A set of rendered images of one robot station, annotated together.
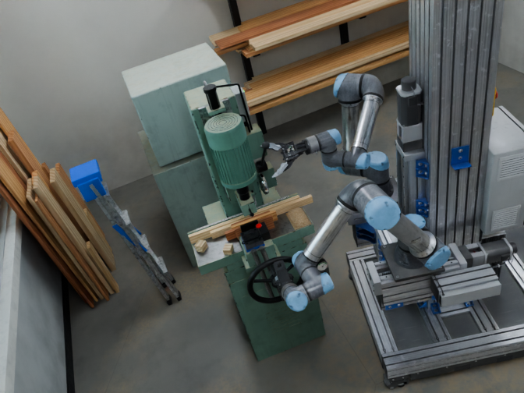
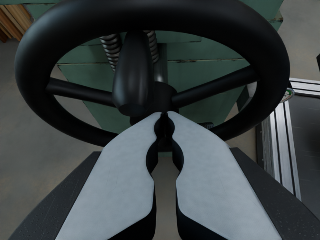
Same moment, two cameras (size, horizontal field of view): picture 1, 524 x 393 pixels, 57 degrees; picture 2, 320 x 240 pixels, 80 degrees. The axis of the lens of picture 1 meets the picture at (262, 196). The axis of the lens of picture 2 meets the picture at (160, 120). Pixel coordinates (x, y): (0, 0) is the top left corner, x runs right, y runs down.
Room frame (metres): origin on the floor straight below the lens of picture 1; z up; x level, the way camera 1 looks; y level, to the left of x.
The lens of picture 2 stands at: (1.41, 0.01, 1.02)
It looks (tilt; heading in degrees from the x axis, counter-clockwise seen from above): 63 degrees down; 11
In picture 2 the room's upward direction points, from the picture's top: 4 degrees counter-clockwise
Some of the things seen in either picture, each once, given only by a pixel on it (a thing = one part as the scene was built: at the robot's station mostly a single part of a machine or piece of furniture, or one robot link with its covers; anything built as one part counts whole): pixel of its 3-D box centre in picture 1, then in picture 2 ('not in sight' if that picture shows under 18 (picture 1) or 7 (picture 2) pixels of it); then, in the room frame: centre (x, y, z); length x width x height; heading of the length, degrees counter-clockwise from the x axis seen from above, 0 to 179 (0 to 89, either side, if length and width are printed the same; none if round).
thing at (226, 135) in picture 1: (231, 151); not in sight; (1.87, 0.08, 1.35); 0.18 x 0.18 x 0.31
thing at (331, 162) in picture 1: (333, 157); not in sight; (1.80, -0.36, 1.22); 0.11 x 0.08 x 0.11; 54
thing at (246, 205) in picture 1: (246, 202); not in sight; (1.89, 0.08, 1.03); 0.14 x 0.07 x 0.09; 8
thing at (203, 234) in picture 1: (245, 219); not in sight; (1.88, 0.11, 0.92); 0.60 x 0.02 x 0.05; 98
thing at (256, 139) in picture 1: (255, 141); not in sight; (2.10, -0.04, 1.22); 0.09 x 0.08 x 0.15; 8
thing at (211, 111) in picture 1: (214, 103); not in sight; (2.01, 0.10, 1.53); 0.08 x 0.08 x 0.17; 8
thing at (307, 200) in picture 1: (262, 216); not in sight; (1.88, 0.03, 0.92); 0.55 x 0.02 x 0.04; 98
